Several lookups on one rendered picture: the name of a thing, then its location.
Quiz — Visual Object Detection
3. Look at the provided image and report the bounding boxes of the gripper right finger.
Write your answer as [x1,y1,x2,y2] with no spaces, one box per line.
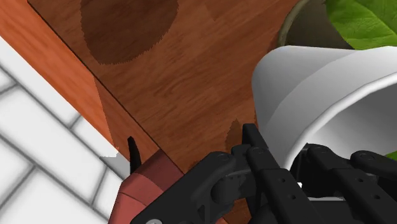
[291,143,397,224]

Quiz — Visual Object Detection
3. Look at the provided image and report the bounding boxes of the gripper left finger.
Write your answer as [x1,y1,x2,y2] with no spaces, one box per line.
[130,123,327,224]

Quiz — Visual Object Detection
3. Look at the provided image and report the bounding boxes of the white cup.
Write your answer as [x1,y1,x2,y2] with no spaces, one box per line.
[251,45,397,171]

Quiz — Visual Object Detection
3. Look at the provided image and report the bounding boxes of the red rounded object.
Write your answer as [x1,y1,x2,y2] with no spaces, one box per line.
[108,148,230,224]

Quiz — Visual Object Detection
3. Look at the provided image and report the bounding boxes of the wooden table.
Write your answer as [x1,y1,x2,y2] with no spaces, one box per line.
[0,0,303,224]

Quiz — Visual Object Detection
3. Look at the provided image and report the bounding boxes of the black curved spike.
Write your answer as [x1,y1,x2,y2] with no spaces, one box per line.
[127,136,143,174]

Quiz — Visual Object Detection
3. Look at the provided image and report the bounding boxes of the potted green plant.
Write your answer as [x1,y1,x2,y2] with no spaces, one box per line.
[277,0,397,51]

